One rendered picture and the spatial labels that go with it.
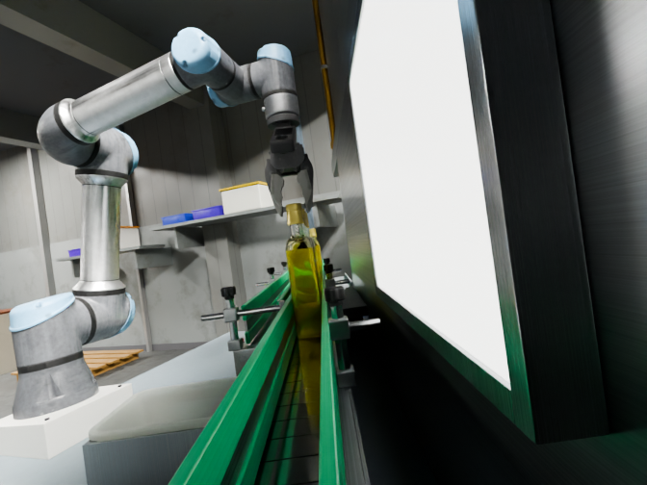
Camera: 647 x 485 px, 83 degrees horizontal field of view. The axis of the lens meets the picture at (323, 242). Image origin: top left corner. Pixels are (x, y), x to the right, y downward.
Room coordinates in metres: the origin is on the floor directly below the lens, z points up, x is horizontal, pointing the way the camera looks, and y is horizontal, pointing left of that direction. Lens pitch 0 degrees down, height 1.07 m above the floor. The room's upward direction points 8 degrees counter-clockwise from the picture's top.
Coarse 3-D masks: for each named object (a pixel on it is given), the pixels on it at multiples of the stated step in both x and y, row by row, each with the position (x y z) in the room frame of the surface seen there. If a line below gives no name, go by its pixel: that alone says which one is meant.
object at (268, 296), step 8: (288, 272) 1.71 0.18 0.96; (280, 280) 1.39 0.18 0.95; (288, 280) 1.69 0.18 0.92; (272, 288) 1.17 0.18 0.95; (280, 288) 1.38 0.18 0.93; (256, 296) 0.89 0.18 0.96; (264, 296) 0.99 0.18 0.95; (272, 296) 1.17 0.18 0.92; (248, 304) 0.80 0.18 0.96; (256, 304) 0.88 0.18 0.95; (264, 304) 1.00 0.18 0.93; (272, 304) 1.13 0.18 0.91; (272, 312) 1.11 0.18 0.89; (248, 320) 0.79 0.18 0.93; (256, 320) 0.87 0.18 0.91; (264, 320) 0.95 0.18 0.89; (248, 328) 0.78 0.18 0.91; (256, 328) 0.84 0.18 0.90; (248, 336) 0.76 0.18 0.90
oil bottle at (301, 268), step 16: (288, 240) 0.77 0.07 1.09; (304, 240) 0.76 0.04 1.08; (288, 256) 0.76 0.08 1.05; (304, 256) 0.76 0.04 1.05; (304, 272) 0.76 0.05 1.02; (304, 288) 0.76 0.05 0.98; (304, 304) 0.76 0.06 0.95; (320, 304) 0.77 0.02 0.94; (304, 320) 0.76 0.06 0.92; (320, 320) 0.76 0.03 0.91; (304, 336) 0.76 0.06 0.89
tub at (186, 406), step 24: (192, 384) 0.70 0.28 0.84; (216, 384) 0.69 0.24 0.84; (120, 408) 0.62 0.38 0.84; (144, 408) 0.68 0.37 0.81; (168, 408) 0.69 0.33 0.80; (192, 408) 0.69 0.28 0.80; (216, 408) 0.69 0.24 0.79; (96, 432) 0.54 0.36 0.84; (120, 432) 0.53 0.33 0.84; (144, 432) 0.53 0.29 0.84
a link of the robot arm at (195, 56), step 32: (192, 32) 0.66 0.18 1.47; (160, 64) 0.69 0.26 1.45; (192, 64) 0.66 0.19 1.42; (224, 64) 0.71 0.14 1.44; (96, 96) 0.73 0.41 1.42; (128, 96) 0.72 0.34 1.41; (160, 96) 0.72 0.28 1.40; (64, 128) 0.75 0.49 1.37; (96, 128) 0.77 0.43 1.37; (64, 160) 0.82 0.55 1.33
